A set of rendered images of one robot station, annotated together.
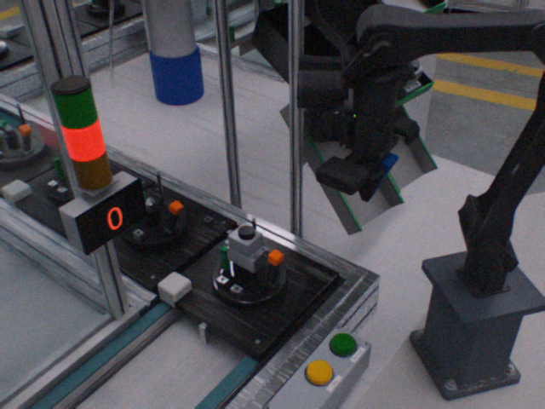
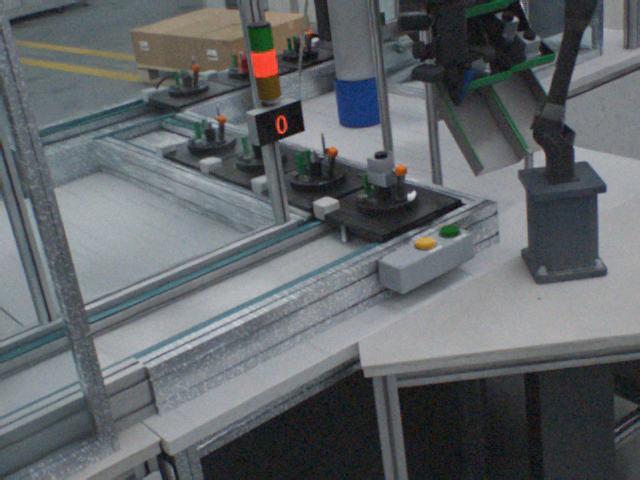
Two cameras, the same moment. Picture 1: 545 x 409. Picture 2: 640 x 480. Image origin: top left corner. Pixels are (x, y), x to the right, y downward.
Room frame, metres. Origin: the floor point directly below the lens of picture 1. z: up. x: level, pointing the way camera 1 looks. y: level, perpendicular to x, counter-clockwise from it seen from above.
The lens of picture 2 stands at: (-1.19, -0.35, 1.81)
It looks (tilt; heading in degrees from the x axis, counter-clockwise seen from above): 24 degrees down; 16
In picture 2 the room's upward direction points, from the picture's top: 8 degrees counter-clockwise
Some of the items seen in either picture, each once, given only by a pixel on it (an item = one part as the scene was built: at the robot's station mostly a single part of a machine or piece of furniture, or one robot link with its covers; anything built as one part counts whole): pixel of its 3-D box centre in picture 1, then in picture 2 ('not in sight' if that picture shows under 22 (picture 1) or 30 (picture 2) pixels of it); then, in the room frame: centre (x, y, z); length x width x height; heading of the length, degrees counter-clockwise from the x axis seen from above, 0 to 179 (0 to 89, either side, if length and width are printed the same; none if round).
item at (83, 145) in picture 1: (83, 136); (264, 62); (0.73, 0.26, 1.33); 0.05 x 0.05 x 0.05
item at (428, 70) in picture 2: (371, 133); (453, 49); (0.71, -0.14, 1.33); 0.19 x 0.06 x 0.08; 141
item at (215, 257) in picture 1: (249, 285); (386, 208); (0.80, 0.04, 0.96); 0.24 x 0.24 x 0.02; 51
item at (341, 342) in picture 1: (343, 345); (449, 233); (0.65, -0.11, 0.96); 0.04 x 0.04 x 0.02
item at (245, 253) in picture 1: (243, 243); (379, 166); (0.80, 0.05, 1.06); 0.08 x 0.04 x 0.07; 51
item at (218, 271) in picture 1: (249, 278); (385, 200); (0.80, 0.04, 0.98); 0.14 x 0.14 x 0.02
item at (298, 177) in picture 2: (152, 213); (315, 165); (0.96, 0.24, 1.01); 0.24 x 0.24 x 0.13; 51
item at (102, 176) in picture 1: (91, 166); (268, 85); (0.73, 0.26, 1.28); 0.05 x 0.05 x 0.05
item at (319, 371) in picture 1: (319, 373); (425, 244); (0.60, -0.07, 0.96); 0.04 x 0.04 x 0.02
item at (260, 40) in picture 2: (75, 104); (261, 38); (0.73, 0.26, 1.38); 0.05 x 0.05 x 0.05
